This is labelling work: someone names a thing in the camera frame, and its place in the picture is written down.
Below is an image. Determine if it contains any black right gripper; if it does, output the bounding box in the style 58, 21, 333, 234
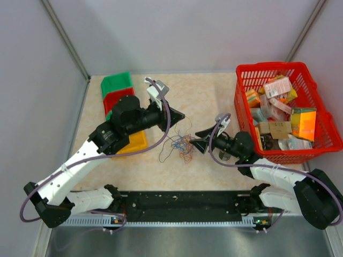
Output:
190, 123, 243, 159

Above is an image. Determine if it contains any red storage bin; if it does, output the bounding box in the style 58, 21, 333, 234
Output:
103, 87, 135, 117

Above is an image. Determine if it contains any yellow storage bin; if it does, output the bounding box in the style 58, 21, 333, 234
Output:
116, 131, 147, 155

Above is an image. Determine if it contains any yellow green sponge box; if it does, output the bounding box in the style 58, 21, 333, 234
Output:
290, 108, 317, 141

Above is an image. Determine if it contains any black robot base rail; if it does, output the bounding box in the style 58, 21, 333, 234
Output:
91, 184, 285, 223

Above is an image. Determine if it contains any yellow Kamenoko sponge pack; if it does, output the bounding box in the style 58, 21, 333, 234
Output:
255, 127, 262, 144

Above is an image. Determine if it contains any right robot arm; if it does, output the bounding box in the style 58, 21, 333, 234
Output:
190, 126, 342, 230

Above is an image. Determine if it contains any orange sponge box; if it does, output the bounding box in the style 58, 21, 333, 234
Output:
245, 89, 260, 108

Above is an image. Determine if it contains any brown cardboard sponge pack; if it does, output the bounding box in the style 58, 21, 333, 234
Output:
257, 122, 292, 139

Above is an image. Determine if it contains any green storage bin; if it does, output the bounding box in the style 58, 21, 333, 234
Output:
100, 72, 133, 99
106, 111, 112, 120

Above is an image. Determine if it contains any orange wire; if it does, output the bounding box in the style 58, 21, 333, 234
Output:
176, 135, 197, 164

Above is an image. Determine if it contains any far green storage bin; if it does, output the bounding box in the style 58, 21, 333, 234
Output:
100, 72, 133, 99

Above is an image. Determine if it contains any blue wire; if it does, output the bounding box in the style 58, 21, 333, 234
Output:
170, 134, 194, 152

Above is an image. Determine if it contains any white Kamenoko sponge pack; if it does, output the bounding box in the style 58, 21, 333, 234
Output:
269, 97, 292, 114

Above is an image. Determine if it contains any black drink can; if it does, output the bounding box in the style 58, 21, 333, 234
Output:
218, 151, 232, 161

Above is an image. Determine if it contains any near green storage bin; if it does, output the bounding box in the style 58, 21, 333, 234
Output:
106, 111, 112, 120

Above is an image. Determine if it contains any light blue sponge pack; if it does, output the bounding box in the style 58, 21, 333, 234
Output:
250, 108, 267, 122

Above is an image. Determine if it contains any red plastic shopping basket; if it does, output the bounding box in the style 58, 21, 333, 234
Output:
234, 62, 342, 164

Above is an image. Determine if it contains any yellow snack bag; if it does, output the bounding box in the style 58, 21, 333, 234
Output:
285, 88, 297, 104

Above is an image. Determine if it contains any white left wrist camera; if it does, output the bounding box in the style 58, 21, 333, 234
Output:
144, 77, 169, 110

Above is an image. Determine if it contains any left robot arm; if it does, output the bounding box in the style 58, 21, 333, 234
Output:
24, 95, 185, 228

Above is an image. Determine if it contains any yellow wire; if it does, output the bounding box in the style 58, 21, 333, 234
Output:
174, 116, 193, 137

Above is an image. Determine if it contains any white pink sponge pack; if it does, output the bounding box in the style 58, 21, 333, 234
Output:
263, 77, 291, 99

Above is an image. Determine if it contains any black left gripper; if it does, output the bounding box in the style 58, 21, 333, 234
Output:
125, 98, 185, 136

